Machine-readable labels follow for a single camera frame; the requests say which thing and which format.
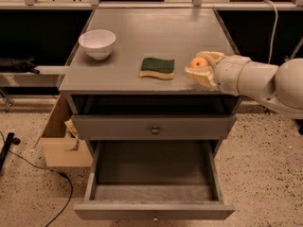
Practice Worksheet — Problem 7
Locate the black bar on floor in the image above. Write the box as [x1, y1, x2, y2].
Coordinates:
[0, 132, 21, 170]

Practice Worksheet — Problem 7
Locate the small orange fruit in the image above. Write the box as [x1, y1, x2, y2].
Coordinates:
[189, 57, 208, 69]

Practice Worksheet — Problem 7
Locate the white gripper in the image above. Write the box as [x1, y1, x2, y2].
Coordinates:
[185, 51, 251, 96]

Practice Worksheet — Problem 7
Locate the white ceramic bowl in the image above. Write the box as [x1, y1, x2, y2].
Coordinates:
[78, 29, 116, 60]

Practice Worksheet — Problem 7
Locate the closed grey top drawer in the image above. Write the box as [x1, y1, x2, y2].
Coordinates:
[72, 114, 236, 140]

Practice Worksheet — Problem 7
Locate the cardboard box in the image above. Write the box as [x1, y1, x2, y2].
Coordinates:
[40, 96, 93, 167]

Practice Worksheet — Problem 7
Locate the open grey middle drawer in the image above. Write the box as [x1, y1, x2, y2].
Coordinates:
[74, 141, 235, 220]

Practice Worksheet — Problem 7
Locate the black object on rail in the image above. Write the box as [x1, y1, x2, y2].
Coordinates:
[0, 58, 40, 75]

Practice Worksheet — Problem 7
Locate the white hanging cable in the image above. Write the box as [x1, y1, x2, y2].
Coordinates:
[262, 0, 279, 64]

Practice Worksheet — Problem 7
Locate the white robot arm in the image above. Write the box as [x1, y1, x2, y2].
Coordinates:
[185, 51, 303, 119]

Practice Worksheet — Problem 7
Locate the green and yellow sponge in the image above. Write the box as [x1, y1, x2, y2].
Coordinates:
[139, 58, 174, 79]

